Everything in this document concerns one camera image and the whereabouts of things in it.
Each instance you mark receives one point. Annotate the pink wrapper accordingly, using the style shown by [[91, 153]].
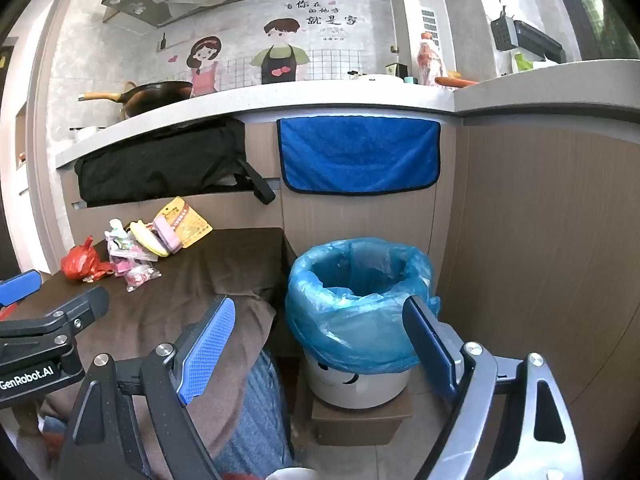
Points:
[[130, 260]]

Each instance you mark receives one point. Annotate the black bag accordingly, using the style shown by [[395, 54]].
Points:
[[160, 160]]

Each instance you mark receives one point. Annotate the person's leg in jeans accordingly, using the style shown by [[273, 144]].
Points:
[[255, 410]]

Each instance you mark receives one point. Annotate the red fleece garment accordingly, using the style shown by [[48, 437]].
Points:
[[245, 476]]

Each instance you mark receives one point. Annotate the black utensil holder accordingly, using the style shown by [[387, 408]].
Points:
[[502, 35]]

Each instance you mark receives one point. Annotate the plastic bottle with red contents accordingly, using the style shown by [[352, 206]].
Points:
[[431, 65]]

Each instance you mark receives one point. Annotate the dark door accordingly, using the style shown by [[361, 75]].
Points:
[[6, 240]]

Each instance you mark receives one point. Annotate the brown blanket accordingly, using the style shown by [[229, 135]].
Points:
[[165, 280]]

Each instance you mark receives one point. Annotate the yellow snack packet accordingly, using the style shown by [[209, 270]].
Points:
[[192, 227]]

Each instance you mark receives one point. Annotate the brown box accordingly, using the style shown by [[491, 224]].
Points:
[[350, 425]]

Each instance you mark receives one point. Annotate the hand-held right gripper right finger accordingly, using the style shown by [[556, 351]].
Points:
[[430, 350]]

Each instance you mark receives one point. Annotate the white cup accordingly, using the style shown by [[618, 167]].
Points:
[[292, 474]]

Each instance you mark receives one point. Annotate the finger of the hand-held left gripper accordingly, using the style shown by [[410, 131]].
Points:
[[85, 305], [20, 285]]

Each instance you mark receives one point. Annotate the carrot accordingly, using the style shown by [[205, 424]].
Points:
[[452, 81]]

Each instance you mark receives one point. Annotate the cartoon boy wall sticker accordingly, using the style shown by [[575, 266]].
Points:
[[279, 60]]

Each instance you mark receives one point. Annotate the white tissue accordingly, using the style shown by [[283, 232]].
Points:
[[117, 237]]

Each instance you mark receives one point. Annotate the red plastic bag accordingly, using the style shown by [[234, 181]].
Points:
[[80, 262]]

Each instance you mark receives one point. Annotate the white vented panel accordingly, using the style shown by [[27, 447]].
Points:
[[407, 15]]

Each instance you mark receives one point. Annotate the clear plastic candy bag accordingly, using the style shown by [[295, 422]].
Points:
[[142, 279]]

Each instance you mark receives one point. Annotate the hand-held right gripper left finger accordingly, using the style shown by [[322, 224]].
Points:
[[207, 350]]

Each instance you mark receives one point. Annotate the white bowl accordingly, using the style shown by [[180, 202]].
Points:
[[85, 133]]

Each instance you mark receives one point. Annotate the yellow scrub pad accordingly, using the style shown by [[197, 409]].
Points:
[[145, 235]]

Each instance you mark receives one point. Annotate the pink sponge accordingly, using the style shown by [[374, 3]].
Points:
[[167, 232]]

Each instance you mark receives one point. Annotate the blue towel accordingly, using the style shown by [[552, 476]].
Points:
[[355, 155]]

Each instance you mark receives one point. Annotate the green container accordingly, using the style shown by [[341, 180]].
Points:
[[521, 62]]

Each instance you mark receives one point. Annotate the white trash bin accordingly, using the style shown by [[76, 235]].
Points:
[[360, 390]]

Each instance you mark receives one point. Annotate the black knife rack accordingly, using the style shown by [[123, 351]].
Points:
[[537, 40]]

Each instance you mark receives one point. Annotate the cartoon girl wall sticker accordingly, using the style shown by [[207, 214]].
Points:
[[204, 67]]

